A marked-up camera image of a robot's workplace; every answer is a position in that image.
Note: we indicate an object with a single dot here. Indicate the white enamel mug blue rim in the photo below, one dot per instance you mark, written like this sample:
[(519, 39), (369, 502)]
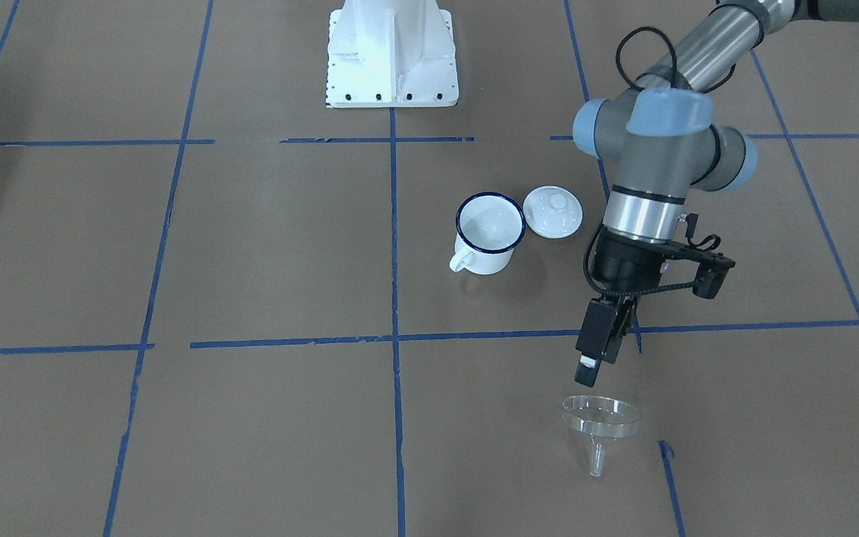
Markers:
[(489, 227)]

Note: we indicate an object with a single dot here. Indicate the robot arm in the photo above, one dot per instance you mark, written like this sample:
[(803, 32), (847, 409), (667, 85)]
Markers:
[(661, 134)]

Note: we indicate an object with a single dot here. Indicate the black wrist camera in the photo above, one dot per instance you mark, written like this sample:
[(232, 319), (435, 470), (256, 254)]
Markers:
[(712, 266)]

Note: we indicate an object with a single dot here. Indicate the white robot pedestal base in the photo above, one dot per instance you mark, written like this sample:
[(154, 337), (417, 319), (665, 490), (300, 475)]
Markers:
[(383, 54)]

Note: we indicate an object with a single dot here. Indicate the white round mug lid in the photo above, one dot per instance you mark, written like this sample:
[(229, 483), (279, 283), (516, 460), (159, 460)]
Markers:
[(552, 212)]

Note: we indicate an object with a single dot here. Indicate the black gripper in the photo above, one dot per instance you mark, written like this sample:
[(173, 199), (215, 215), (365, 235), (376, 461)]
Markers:
[(621, 268)]

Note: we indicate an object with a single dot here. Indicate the clear glass funnel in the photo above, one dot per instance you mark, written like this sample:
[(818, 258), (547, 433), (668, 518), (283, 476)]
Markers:
[(600, 422)]

